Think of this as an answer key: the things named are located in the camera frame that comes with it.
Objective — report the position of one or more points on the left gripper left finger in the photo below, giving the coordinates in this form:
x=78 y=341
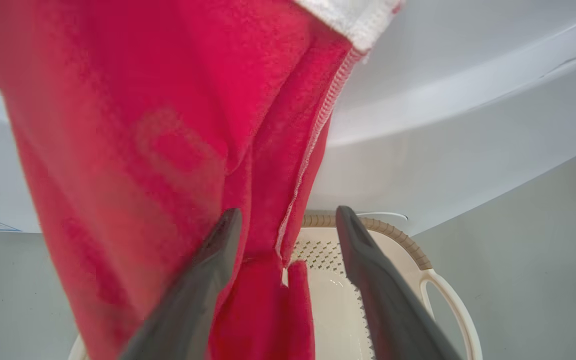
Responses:
x=198 y=300

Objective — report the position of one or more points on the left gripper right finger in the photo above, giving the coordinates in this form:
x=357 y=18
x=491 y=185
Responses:
x=388 y=310

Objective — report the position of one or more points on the red and white garment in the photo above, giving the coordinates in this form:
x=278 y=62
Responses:
x=143 y=125

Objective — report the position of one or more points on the cream laundry basket brown rim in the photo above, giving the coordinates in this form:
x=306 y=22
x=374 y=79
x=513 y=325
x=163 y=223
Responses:
x=338 y=310

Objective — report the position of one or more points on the round white filter cover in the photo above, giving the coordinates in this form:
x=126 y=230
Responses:
x=388 y=215

